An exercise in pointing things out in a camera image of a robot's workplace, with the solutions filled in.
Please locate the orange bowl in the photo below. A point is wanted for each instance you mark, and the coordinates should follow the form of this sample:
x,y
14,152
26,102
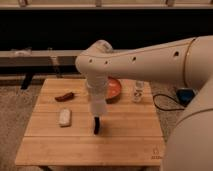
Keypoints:
x,y
114,90

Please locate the white eraser block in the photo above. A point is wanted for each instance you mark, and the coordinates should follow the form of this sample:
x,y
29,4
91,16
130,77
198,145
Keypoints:
x,y
65,118

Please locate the black table leg stand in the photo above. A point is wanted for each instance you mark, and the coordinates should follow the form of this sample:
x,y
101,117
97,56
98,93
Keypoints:
x,y
27,81

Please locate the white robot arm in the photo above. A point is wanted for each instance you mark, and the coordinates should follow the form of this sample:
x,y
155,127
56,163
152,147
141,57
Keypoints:
x,y
186,63

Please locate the blue power adapter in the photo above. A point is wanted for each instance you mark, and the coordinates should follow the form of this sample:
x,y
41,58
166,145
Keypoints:
x,y
185,96

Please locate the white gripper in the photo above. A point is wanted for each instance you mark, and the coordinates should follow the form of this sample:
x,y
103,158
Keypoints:
x,y
97,87

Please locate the wooden table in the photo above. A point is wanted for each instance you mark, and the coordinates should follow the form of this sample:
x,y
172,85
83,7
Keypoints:
x,y
130,133

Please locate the brown sausage-shaped object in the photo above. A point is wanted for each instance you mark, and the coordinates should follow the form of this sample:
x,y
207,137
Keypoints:
x,y
65,97

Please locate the black upright eraser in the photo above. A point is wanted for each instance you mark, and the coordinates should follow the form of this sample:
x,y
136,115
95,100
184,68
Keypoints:
x,y
97,125

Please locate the grey metal rail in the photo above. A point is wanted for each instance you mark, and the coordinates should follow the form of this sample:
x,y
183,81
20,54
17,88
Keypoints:
x,y
15,58

